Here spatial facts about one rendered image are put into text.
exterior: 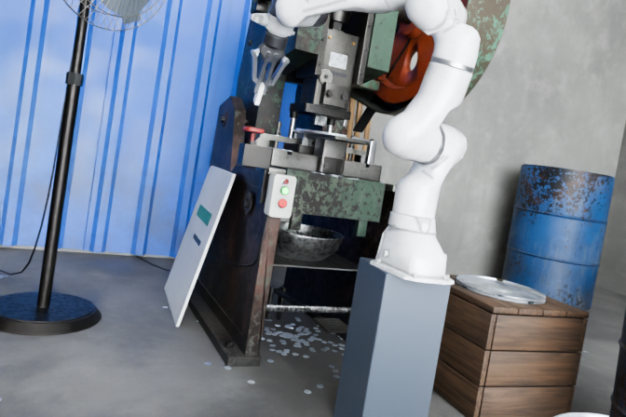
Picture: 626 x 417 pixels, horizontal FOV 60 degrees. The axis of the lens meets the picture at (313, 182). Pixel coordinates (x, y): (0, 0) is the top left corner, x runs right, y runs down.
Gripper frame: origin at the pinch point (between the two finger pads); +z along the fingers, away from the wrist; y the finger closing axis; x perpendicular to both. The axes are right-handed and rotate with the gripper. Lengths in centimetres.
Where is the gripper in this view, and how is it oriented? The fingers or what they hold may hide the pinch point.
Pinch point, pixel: (258, 93)
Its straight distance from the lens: 176.8
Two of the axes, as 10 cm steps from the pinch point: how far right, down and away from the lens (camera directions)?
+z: -3.2, 8.4, 4.3
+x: -2.9, -5.2, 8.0
